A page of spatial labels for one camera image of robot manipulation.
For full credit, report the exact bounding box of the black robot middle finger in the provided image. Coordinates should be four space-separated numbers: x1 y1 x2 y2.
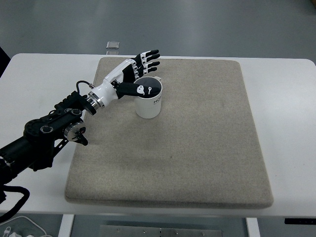
137 54 160 66

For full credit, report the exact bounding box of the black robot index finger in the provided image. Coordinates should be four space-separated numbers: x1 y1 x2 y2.
134 49 158 61

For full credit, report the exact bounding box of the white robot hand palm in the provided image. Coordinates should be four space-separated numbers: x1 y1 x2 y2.
87 59 137 109

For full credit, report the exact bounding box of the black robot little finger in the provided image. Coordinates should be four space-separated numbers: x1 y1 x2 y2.
134 67 157 79

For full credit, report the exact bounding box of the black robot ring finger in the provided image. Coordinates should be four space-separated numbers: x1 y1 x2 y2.
139 61 160 68

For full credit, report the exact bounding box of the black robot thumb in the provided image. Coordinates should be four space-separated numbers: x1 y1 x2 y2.
113 82 159 99

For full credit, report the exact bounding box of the white cup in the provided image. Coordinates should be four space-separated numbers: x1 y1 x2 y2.
134 77 163 119

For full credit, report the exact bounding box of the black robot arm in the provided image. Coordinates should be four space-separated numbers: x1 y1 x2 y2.
0 50 160 185

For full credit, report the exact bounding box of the lower metal floor plate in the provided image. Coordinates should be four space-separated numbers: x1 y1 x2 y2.
106 50 119 55

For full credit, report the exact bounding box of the metal floor plate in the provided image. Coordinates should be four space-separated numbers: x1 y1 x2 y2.
106 41 119 49
106 50 119 55

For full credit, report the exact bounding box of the upper metal floor plate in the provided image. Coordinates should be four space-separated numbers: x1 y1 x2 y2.
106 41 119 49

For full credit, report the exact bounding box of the beige felt mat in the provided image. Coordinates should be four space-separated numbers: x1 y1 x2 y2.
65 59 274 209

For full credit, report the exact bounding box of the white table leg left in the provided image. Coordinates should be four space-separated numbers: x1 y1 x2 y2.
58 214 75 237

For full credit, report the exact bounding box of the white table leg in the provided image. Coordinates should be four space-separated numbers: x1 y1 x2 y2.
246 218 261 237
58 214 75 237

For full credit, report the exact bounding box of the white table leg right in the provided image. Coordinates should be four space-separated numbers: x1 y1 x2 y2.
246 218 261 237

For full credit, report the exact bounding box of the black desk control panel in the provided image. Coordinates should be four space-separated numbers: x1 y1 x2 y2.
284 218 316 225

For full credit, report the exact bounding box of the grey metal base plate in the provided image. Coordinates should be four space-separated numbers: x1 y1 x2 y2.
98 225 223 237

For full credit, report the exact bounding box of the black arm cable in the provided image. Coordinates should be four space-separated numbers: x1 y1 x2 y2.
0 186 31 221

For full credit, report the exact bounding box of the white cable under table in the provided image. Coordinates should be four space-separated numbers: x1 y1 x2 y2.
0 215 47 237

